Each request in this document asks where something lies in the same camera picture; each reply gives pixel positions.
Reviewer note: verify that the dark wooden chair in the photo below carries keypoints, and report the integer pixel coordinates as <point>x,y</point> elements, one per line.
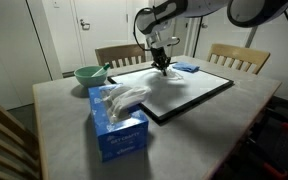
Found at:
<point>118,56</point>

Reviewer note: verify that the black framed white board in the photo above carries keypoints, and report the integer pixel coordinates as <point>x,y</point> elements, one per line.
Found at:
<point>171,98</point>

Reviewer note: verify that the blue tissue box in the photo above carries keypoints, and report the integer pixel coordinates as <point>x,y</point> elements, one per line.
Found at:
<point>116,135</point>

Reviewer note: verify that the next tissue in box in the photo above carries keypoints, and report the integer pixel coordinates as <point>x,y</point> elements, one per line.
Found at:
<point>124,97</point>

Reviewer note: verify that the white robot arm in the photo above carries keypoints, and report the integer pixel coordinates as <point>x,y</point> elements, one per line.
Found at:
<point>242,13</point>

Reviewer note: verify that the green white marker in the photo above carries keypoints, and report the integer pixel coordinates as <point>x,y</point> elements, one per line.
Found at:
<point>103,69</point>

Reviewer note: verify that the white wall switch plate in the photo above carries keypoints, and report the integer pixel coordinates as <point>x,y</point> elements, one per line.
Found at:
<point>56,4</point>

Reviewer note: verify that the wooden chair at left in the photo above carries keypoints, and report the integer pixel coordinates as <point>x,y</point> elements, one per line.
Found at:
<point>19,150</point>

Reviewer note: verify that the light wooden chair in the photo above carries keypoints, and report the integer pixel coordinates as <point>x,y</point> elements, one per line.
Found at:
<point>243,58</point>

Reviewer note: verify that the white tissue wipe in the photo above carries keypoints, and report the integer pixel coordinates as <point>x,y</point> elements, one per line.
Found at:
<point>170,76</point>

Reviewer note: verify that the white door right side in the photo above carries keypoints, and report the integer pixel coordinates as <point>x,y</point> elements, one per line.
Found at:
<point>217,29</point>

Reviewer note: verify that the orange black clamp lower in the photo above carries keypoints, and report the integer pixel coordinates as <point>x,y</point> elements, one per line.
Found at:
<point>264,161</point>

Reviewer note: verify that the orange black clamp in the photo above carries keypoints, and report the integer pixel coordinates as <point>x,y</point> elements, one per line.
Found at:
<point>279,117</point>
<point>264,161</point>

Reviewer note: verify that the white door with handle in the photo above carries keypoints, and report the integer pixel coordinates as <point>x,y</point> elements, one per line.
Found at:
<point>101,23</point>

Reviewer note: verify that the green bowl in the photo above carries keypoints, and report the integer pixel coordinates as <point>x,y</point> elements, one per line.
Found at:
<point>83,76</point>

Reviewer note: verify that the blue folded cloth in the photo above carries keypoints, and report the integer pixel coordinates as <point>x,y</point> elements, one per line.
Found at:
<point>187,67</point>

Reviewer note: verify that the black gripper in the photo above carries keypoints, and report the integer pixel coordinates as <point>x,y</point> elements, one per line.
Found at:
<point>160,60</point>

